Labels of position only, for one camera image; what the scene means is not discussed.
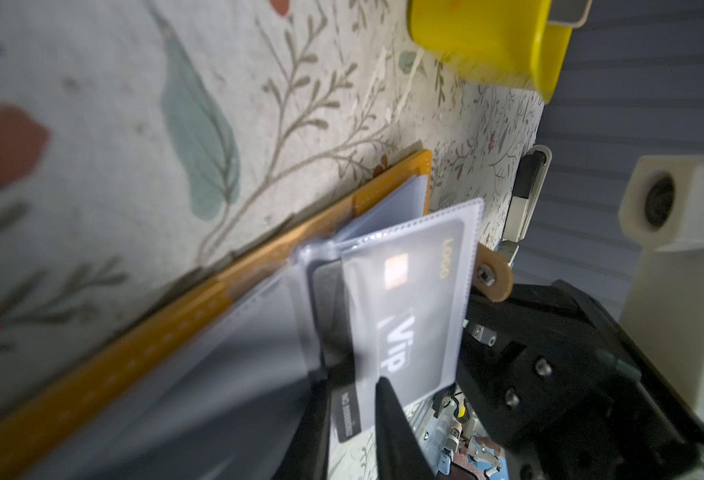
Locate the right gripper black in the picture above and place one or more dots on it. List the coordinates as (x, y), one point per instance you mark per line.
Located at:
(561, 387)

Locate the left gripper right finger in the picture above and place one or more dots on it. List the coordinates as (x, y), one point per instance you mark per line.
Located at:
(399, 455)

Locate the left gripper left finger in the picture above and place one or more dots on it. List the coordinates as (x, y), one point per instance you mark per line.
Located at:
(308, 454)

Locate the yellow leather card holder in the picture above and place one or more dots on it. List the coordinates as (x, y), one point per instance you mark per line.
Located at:
(214, 386)

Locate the yellow plastic card tray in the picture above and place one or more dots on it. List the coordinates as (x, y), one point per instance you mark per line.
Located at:
(495, 42)

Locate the stack of credit cards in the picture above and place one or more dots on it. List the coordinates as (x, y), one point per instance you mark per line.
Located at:
(569, 13)

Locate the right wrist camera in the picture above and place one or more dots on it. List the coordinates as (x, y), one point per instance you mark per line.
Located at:
(663, 211)

